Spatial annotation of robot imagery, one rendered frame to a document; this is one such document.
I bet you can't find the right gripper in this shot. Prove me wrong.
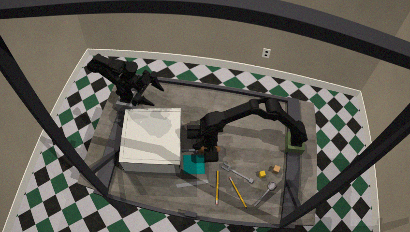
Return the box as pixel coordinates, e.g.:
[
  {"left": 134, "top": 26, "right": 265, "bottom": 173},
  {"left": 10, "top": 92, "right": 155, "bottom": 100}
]
[{"left": 204, "top": 136, "right": 219, "bottom": 162}]

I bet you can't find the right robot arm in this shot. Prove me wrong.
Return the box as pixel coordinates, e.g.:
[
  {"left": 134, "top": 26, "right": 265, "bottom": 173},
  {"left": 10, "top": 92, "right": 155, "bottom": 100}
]
[{"left": 187, "top": 97, "right": 308, "bottom": 150}]

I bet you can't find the white rectangular box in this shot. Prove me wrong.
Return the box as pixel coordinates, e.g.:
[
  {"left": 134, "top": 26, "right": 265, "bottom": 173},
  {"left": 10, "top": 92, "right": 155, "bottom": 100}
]
[{"left": 119, "top": 108, "right": 182, "bottom": 176}]

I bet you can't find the grey spoon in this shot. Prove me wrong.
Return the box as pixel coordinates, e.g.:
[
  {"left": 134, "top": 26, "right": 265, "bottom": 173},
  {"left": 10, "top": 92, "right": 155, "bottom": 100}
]
[{"left": 256, "top": 182, "right": 276, "bottom": 205}]

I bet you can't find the tan cube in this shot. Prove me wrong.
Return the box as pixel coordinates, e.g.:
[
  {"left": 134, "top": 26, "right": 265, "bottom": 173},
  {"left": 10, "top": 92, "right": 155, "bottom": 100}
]
[{"left": 272, "top": 165, "right": 280, "bottom": 174}]

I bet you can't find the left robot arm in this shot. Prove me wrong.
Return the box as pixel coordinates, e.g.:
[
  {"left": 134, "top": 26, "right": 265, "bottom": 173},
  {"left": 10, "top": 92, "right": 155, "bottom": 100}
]
[{"left": 87, "top": 54, "right": 150, "bottom": 103}]

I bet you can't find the grey combination wrench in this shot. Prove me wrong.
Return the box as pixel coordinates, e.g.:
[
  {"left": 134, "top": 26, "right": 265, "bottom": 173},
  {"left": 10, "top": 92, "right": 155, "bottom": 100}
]
[{"left": 222, "top": 163, "right": 253, "bottom": 183}]

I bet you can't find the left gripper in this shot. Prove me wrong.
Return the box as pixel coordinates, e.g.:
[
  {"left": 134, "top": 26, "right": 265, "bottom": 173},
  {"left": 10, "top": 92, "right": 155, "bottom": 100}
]
[{"left": 130, "top": 71, "right": 164, "bottom": 106}]

